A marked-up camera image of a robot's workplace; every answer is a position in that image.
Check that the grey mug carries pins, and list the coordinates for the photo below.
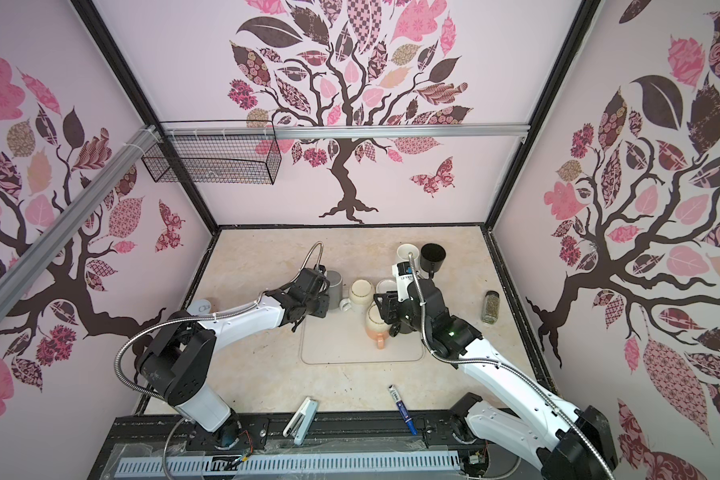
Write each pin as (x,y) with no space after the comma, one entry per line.
(335,289)

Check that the white stapler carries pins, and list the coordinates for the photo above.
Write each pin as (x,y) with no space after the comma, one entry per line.
(299,424)

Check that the glass spice jar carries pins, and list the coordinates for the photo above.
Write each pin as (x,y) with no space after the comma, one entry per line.
(490,307)

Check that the aluminium rail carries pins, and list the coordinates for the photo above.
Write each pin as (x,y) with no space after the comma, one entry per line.
(353,132)
(41,253)

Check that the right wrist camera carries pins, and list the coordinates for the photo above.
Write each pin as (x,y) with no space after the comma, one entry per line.
(404,277)

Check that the left aluminium rail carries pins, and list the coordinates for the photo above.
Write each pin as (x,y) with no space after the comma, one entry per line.
(41,253)

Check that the black base frame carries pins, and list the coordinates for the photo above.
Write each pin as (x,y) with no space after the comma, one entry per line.
(482,435)

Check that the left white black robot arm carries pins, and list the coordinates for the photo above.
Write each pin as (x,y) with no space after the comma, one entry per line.
(176,362)

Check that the white slotted cable duct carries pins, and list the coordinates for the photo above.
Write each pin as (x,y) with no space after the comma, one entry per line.
(202,467)

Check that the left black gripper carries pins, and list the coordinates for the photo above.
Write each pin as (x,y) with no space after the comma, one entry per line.
(322,310)

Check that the blue marker pen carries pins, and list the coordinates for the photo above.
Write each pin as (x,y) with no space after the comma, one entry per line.
(402,409)

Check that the black wire basket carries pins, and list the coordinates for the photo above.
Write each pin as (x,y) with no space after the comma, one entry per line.
(231,152)

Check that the black mug white base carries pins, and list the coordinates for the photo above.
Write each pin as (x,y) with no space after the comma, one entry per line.
(432,256)

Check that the cream mug back middle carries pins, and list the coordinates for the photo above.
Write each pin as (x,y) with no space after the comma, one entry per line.
(360,297)

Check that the back aluminium rail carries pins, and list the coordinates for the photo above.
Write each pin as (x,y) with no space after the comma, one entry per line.
(353,132)

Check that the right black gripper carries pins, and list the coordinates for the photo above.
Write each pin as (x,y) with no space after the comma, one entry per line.
(389,308)

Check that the translucent plastic tray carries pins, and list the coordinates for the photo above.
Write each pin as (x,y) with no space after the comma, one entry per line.
(340,338)

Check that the peach orange mug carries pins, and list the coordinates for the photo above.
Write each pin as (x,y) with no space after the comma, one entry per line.
(376,328)

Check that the orange tin can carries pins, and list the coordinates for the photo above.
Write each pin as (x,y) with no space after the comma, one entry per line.
(200,307)

